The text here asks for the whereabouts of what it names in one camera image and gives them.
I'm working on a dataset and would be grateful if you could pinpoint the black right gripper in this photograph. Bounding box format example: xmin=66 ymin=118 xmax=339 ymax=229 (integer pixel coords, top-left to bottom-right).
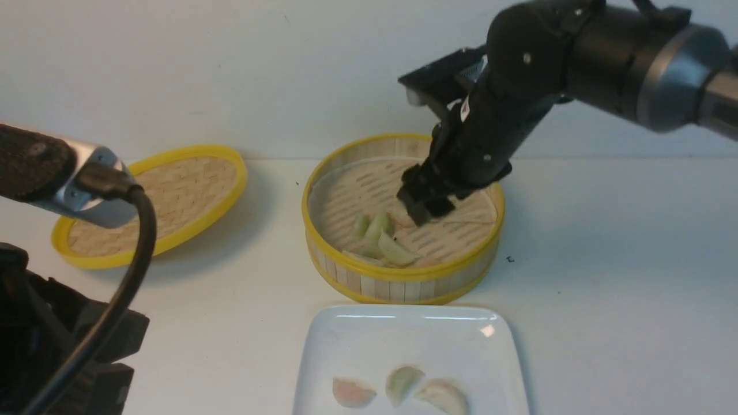
xmin=397 ymin=46 xmax=514 ymax=227

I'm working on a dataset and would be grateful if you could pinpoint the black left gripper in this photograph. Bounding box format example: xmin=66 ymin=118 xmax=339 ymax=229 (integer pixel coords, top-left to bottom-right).
xmin=1 ymin=243 xmax=150 ymax=414

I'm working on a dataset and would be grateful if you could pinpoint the pink dumpling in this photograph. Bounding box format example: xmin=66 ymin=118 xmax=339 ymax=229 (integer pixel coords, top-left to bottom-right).
xmin=332 ymin=378 xmax=377 ymax=408

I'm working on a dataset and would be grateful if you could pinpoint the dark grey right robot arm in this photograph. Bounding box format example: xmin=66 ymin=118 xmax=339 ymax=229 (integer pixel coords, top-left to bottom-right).
xmin=396 ymin=1 xmax=736 ymax=227

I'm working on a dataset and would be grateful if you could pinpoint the white square plate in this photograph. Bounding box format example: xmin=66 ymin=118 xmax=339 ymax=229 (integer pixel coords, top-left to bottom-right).
xmin=292 ymin=305 xmax=530 ymax=414

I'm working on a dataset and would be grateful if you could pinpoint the pale green dumpling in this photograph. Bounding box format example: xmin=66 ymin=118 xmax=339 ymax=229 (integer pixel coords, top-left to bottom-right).
xmin=359 ymin=212 xmax=393 ymax=259

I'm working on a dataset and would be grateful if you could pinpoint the green dumpling in steamer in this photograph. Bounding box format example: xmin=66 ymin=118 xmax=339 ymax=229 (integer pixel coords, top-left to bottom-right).
xmin=351 ymin=214 xmax=372 ymax=240

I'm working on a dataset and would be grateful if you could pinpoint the yellow bamboo steamer basket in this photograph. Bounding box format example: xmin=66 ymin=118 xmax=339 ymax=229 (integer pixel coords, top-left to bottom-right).
xmin=302 ymin=134 xmax=506 ymax=305

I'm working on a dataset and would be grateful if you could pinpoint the yellow bamboo steamer lid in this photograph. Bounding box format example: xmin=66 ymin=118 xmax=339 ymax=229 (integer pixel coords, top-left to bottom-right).
xmin=51 ymin=145 xmax=248 ymax=270

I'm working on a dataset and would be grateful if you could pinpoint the black camera cable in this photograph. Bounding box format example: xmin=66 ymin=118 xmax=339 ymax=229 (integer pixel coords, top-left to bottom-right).
xmin=20 ymin=164 xmax=158 ymax=415

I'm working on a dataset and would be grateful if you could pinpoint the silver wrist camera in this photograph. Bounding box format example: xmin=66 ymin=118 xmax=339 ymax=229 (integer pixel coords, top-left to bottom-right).
xmin=1 ymin=124 xmax=137 ymax=229

